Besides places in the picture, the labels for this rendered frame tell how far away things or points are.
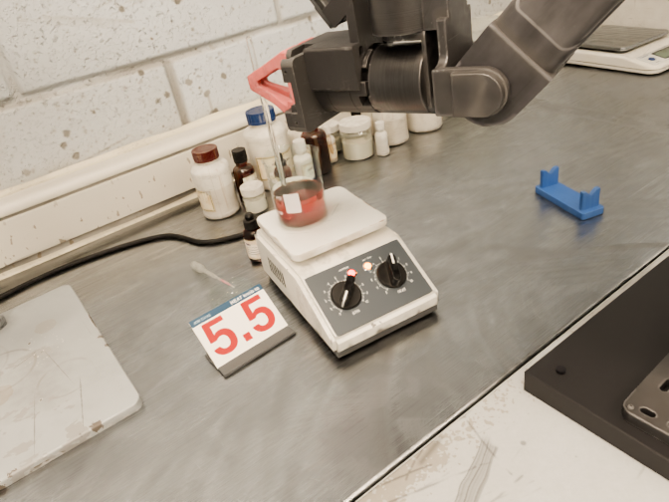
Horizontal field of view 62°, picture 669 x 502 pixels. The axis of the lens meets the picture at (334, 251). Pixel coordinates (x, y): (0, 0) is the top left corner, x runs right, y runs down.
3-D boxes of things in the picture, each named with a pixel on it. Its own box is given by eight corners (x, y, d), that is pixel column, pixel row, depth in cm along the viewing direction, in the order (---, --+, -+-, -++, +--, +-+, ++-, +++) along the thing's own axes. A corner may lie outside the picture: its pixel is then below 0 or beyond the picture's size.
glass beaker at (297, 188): (341, 219, 64) (330, 150, 59) (294, 242, 61) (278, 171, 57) (310, 201, 69) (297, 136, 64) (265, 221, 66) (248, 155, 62)
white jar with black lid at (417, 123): (425, 135, 104) (422, 98, 100) (399, 129, 108) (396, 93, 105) (449, 124, 107) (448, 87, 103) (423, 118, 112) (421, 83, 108)
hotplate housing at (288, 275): (442, 311, 60) (437, 249, 56) (336, 364, 56) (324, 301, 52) (343, 233, 78) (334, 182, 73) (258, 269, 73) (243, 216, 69)
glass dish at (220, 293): (229, 288, 71) (224, 274, 69) (265, 294, 68) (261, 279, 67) (203, 315, 67) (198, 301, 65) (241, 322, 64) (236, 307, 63)
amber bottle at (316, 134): (332, 163, 99) (321, 104, 94) (332, 173, 95) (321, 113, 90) (307, 167, 100) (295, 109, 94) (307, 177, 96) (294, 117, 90)
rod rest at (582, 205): (604, 213, 71) (607, 188, 70) (581, 221, 71) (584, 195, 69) (554, 185, 80) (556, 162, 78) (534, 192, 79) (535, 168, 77)
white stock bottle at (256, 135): (248, 184, 97) (229, 113, 91) (281, 169, 101) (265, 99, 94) (271, 194, 92) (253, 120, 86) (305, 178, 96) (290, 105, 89)
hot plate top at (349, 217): (391, 224, 62) (390, 217, 61) (295, 265, 58) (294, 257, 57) (340, 190, 71) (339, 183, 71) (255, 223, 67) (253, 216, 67)
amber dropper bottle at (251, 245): (251, 252, 77) (239, 208, 74) (272, 249, 77) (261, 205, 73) (247, 264, 75) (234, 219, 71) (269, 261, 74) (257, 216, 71)
